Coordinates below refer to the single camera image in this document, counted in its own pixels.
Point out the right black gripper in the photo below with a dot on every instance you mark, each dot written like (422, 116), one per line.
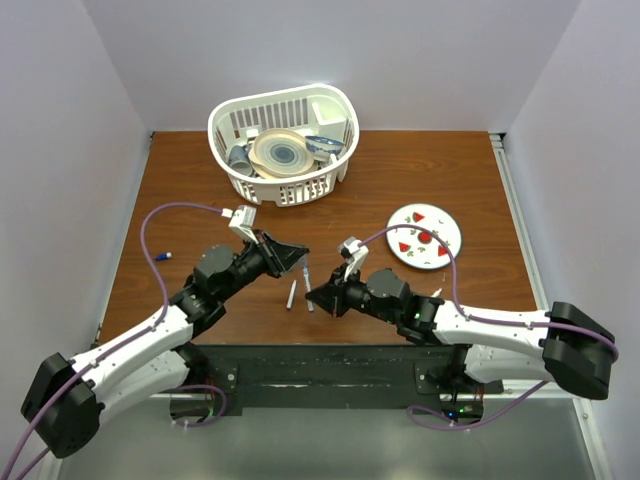
(324, 294)

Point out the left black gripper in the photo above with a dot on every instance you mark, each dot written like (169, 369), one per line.
(285, 254)

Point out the white thin pen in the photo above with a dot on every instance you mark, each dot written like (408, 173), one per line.
(291, 295)

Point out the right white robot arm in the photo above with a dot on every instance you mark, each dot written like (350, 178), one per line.
(563, 345)

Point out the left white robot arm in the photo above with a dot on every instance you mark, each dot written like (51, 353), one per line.
(69, 399)

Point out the watermelon pattern round plate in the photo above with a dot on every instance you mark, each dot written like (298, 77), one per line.
(429, 232)

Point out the grey-white mug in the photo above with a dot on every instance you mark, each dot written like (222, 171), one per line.
(239, 162)

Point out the beige blue-centred plate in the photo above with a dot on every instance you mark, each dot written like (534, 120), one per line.
(281, 153)

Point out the white plastic dish basket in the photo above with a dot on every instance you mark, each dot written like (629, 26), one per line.
(314, 109)

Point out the blue patterned white bowl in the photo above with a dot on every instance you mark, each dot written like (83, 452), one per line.
(322, 148)

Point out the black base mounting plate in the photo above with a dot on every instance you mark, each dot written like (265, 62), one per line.
(236, 377)

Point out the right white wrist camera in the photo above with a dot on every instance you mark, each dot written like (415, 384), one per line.
(354, 252)

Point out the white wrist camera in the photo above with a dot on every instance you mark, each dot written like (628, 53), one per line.
(241, 222)
(354, 252)

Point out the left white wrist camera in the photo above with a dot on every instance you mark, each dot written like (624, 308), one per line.
(241, 222)

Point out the aluminium frame rail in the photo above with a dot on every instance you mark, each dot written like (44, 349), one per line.
(582, 408)

